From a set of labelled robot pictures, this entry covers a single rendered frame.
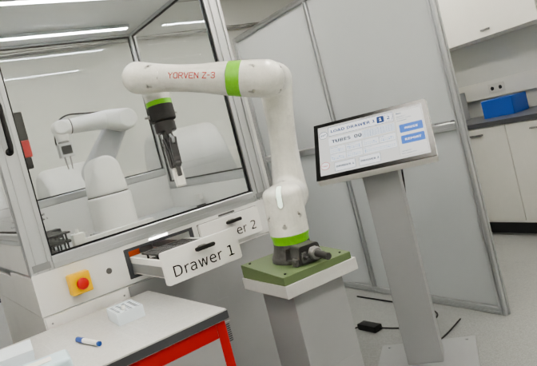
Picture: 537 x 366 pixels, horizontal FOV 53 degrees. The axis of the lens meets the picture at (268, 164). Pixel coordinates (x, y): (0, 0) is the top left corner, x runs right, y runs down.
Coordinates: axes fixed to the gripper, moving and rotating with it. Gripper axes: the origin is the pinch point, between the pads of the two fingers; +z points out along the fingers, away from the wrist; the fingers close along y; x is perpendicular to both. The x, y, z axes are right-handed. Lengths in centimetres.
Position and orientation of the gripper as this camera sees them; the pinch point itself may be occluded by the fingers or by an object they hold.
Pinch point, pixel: (179, 177)
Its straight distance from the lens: 194.2
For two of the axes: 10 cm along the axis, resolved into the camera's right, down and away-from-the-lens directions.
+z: 2.7, 9.6, -0.4
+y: 3.6, -1.4, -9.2
